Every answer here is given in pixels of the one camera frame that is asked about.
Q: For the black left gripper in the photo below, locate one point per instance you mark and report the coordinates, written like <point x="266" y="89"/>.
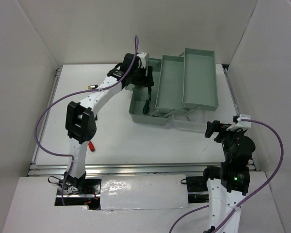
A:
<point x="146" y="81"/>

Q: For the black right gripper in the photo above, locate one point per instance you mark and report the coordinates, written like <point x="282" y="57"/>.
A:
<point x="217" y="125"/>

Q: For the large green handled screwdriver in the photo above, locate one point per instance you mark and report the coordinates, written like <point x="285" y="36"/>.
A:
<point x="146" y="107"/>

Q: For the red handled screwdriver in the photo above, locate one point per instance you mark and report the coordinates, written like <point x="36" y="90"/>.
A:
<point x="91" y="146"/>

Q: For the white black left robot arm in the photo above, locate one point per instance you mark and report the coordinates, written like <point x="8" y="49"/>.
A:
<point x="81" y="116"/>

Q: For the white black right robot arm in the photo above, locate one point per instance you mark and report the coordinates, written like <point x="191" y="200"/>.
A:
<point x="228" y="183"/>

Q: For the green cantilever toolbox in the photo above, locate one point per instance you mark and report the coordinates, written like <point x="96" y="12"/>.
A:
<point x="182" y="84"/>

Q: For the white foil cover sheet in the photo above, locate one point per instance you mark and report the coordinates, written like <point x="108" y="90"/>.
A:
<point x="143" y="192"/>

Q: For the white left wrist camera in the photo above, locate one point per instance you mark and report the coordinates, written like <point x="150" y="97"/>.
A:
<point x="143" y="59"/>

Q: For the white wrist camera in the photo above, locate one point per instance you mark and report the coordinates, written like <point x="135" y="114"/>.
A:
<point x="240" y="123"/>
<point x="143" y="59"/>

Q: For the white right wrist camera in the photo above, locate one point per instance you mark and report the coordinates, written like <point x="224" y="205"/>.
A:
<point x="240" y="123"/>

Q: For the small hammer black handle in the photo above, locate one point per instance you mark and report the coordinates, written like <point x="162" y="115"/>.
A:
<point x="92" y="87"/>

